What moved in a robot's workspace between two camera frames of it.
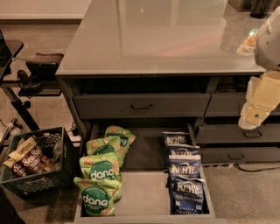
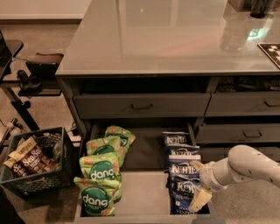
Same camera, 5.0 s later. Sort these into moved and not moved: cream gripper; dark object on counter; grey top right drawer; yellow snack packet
Moved: cream gripper
Not moved: grey top right drawer; dark object on counter; yellow snack packet
